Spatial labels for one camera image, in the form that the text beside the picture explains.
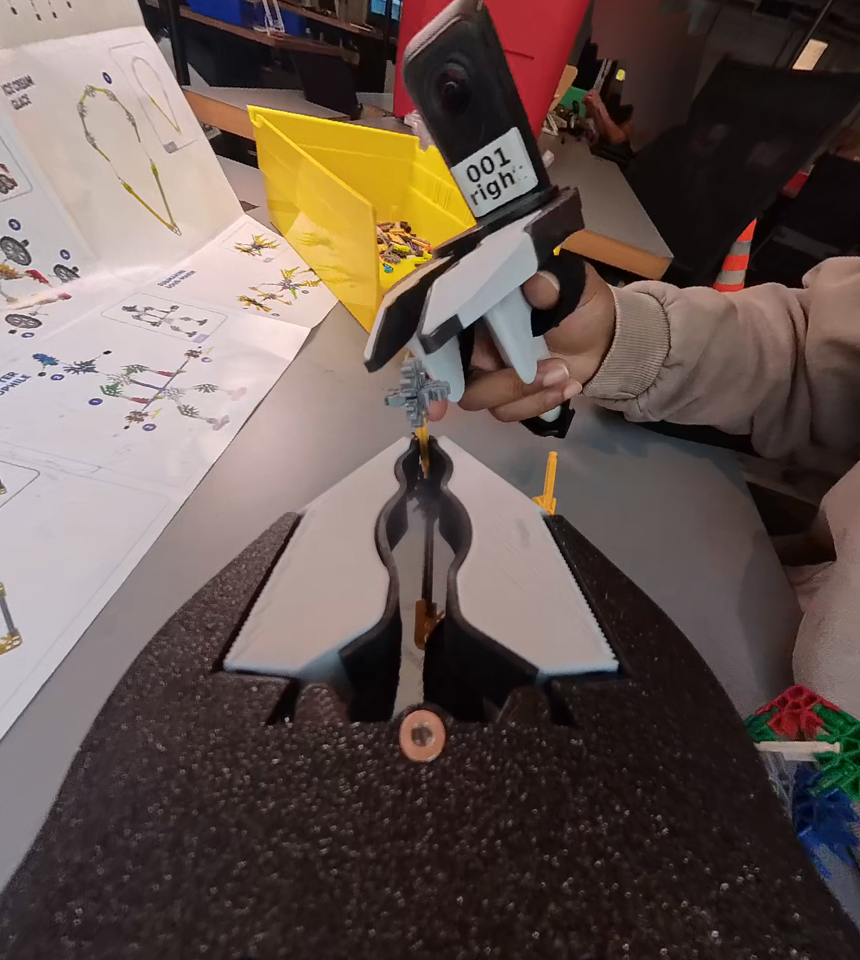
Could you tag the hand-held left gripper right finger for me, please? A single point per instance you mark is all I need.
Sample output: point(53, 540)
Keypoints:
point(535, 592)

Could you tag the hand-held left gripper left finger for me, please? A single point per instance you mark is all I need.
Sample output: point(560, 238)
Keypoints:
point(310, 592)

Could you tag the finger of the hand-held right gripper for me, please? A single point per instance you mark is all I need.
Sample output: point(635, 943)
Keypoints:
point(403, 315)
point(482, 277)

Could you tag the multicolour rod connector toy figure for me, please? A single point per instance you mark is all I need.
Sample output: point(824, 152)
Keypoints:
point(418, 390)

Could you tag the person's right forearm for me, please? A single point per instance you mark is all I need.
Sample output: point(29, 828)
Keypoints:
point(775, 352)

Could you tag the person's right hand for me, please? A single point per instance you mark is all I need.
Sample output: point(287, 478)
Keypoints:
point(595, 337)

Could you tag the scattered small toy parts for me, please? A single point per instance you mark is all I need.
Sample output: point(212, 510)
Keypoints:
point(403, 240)

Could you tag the grey table with wooden edge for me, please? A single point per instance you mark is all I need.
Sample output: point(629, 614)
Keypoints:
point(602, 195)

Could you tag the yellow parts bin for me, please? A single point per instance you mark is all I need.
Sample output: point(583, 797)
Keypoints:
point(310, 202)

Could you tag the wooden shelf with blue bins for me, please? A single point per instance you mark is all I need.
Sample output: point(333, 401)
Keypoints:
point(249, 22)

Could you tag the orange white striped traffic cone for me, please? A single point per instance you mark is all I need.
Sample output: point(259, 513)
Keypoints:
point(736, 262)

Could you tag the black board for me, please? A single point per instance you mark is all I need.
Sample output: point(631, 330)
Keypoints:
point(737, 150)

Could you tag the white instruction sheet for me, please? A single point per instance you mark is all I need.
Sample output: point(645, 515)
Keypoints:
point(99, 337)

